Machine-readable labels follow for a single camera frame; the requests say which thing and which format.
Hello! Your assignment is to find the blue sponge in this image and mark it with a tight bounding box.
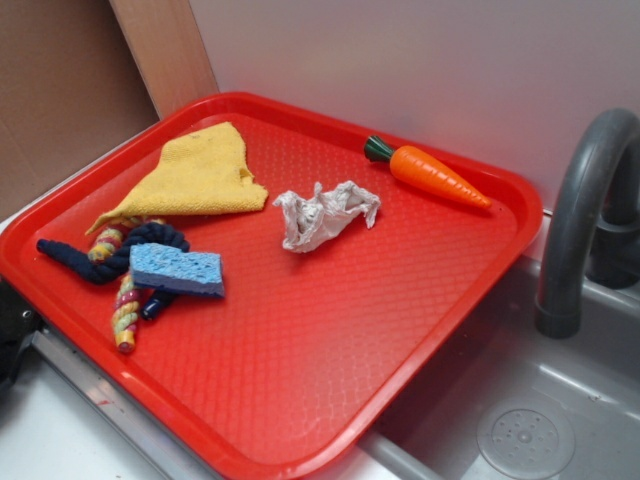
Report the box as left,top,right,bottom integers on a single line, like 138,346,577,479
129,243,226,298

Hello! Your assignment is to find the yellow cloth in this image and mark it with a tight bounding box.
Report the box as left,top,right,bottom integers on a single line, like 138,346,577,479
87,122,269,233

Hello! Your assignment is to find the grey plastic sink basin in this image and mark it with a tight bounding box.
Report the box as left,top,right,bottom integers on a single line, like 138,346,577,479
357,254,640,480

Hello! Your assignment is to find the crumpled white paper towel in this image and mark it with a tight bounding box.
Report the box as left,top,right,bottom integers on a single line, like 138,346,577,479
273,180,381,254

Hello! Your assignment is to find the grey plastic faucet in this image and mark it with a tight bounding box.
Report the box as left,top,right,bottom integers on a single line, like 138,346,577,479
535,108,639,339

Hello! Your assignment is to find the wooden board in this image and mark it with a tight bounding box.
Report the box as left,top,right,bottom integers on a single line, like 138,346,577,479
110,0,219,119

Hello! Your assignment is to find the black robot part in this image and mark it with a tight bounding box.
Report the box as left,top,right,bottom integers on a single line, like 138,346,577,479
0,280,40,396

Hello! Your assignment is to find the red plastic tray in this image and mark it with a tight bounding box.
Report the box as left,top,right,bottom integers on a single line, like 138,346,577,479
1,93,542,479

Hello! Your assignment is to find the multicoloured twisted rope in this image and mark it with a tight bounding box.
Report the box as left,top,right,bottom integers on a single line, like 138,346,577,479
87,216,168,355

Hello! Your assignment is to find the orange plastic toy carrot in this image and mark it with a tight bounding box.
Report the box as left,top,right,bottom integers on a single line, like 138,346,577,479
363,136,492,210

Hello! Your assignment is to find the brown cardboard panel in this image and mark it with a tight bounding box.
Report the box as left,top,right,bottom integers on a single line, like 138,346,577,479
1,1,158,218

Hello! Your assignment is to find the dark navy rope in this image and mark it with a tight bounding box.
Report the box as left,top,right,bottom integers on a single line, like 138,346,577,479
36,222,192,322

